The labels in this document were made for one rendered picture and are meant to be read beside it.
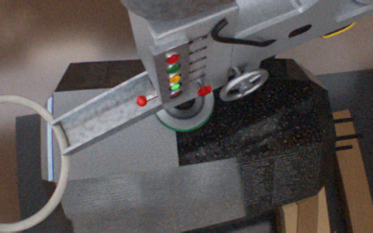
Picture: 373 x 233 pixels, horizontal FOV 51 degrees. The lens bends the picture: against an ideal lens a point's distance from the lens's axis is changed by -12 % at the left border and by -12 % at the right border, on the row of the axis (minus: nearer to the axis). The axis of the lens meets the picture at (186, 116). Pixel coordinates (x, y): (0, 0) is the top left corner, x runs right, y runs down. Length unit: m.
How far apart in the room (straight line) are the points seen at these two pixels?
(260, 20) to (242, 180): 0.70
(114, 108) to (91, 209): 0.43
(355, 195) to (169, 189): 1.22
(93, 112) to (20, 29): 1.67
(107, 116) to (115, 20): 1.47
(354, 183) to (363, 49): 0.95
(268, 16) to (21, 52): 2.08
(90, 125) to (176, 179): 0.36
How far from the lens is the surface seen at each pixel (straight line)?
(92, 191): 1.57
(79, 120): 1.43
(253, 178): 1.59
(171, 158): 1.51
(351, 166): 2.44
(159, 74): 0.96
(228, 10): 0.90
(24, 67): 2.82
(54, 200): 1.36
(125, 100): 1.39
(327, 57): 2.77
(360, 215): 2.42
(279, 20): 1.10
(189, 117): 1.52
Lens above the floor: 2.34
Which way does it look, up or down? 71 degrees down
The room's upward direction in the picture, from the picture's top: 2 degrees counter-clockwise
